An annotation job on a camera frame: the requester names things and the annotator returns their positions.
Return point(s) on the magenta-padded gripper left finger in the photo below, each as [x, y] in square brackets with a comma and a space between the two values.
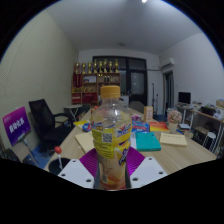
[77, 173]

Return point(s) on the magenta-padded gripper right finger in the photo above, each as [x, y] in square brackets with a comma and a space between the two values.
[150, 170]

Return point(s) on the clear yellow-labelled drink bottle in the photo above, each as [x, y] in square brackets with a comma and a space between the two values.
[111, 133]

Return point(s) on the black mug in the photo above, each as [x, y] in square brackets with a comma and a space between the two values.
[55, 165]

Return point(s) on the teal book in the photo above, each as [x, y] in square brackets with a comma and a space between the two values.
[147, 141]

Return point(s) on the red-tipped stick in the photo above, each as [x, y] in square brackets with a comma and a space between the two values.
[58, 150]

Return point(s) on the pale yellow notebook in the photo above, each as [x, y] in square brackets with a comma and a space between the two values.
[85, 140]

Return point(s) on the white book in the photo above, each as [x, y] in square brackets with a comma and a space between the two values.
[132, 141]

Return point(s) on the orange book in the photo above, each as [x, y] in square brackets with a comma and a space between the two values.
[158, 127]

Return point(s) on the blue and red packet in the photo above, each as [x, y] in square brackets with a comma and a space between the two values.
[86, 127]

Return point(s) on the small pink box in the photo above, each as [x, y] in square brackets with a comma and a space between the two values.
[136, 117]

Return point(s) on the small tan box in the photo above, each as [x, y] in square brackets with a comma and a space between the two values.
[148, 113]

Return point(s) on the pink flowers in white pot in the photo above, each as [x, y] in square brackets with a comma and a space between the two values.
[174, 117]

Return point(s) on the black office chair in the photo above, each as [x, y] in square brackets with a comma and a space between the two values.
[45, 120]

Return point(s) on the tan chair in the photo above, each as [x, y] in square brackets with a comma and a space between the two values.
[136, 106]

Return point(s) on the small round white table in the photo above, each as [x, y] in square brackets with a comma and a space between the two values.
[73, 107]

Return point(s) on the purple sign board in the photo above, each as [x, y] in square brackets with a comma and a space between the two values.
[16, 125]

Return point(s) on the cluttered wooden side desk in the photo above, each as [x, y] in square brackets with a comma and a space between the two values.
[206, 116]

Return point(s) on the black computer monitor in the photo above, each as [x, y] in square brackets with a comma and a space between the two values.
[184, 97]

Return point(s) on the dark framed glass door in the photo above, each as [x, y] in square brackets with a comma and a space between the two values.
[136, 80]

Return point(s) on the red wooden shelf unit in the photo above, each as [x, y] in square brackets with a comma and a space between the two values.
[95, 83]

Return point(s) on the white wall air conditioner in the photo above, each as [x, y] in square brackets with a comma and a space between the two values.
[167, 63]

